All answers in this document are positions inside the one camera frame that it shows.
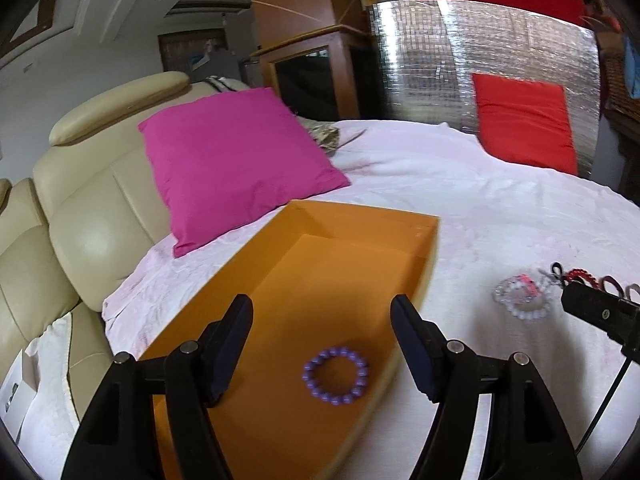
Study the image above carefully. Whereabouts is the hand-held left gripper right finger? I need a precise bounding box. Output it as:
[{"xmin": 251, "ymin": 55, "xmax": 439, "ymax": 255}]
[{"xmin": 390, "ymin": 294, "xmax": 583, "ymax": 480}]

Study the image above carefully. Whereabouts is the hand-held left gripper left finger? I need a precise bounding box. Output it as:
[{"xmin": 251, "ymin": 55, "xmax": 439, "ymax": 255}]
[{"xmin": 60, "ymin": 294, "xmax": 254, "ymax": 480}]

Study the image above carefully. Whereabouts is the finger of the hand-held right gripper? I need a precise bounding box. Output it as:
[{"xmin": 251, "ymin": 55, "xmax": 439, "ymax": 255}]
[{"xmin": 560, "ymin": 284, "xmax": 640, "ymax": 347}]

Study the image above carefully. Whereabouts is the red spiral hair tie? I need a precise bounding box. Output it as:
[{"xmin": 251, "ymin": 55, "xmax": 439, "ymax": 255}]
[{"xmin": 565, "ymin": 268, "xmax": 602, "ymax": 289}]

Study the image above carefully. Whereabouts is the white bead bracelet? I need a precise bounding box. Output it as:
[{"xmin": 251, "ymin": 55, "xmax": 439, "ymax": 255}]
[{"xmin": 507, "ymin": 285, "xmax": 554, "ymax": 322}]

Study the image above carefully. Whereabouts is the purple bead bracelet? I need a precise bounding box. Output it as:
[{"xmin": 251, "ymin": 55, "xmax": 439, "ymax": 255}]
[{"xmin": 302, "ymin": 346, "xmax": 369, "ymax": 406}]

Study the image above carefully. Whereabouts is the orange cardboard box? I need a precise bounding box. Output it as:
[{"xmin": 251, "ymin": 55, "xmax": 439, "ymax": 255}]
[{"xmin": 134, "ymin": 199, "xmax": 441, "ymax": 480}]

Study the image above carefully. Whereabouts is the beige leather sofa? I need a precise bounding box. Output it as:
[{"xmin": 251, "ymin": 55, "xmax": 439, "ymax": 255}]
[{"xmin": 0, "ymin": 71, "xmax": 251, "ymax": 428}]

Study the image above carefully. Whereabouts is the pink pillow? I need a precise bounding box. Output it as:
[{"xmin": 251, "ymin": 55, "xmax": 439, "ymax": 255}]
[{"xmin": 138, "ymin": 86, "xmax": 351, "ymax": 258}]

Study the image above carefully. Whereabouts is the white towel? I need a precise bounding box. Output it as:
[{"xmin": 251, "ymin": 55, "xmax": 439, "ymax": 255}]
[{"xmin": 0, "ymin": 312, "xmax": 83, "ymax": 463}]

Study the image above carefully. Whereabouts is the red pillow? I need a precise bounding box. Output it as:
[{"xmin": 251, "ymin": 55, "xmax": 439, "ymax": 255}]
[{"xmin": 471, "ymin": 73, "xmax": 580, "ymax": 177}]

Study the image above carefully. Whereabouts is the white paper bag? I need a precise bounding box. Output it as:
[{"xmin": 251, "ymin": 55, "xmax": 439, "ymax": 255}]
[{"xmin": 0, "ymin": 349, "xmax": 42, "ymax": 423}]

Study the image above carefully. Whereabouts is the patterned cloth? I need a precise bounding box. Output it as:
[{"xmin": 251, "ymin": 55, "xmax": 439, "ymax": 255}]
[{"xmin": 304, "ymin": 120, "xmax": 367, "ymax": 155}]

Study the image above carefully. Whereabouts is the striped cloth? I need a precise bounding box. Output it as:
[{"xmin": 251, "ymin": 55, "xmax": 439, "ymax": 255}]
[{"xmin": 202, "ymin": 75, "xmax": 251, "ymax": 94}]

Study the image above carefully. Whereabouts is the silver foil panel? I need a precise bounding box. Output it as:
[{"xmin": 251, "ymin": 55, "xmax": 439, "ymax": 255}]
[{"xmin": 370, "ymin": 0, "xmax": 601, "ymax": 177}]

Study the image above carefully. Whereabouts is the framed wall picture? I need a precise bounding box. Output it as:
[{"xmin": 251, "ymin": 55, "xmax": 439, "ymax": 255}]
[{"xmin": 157, "ymin": 27, "xmax": 229, "ymax": 77}]

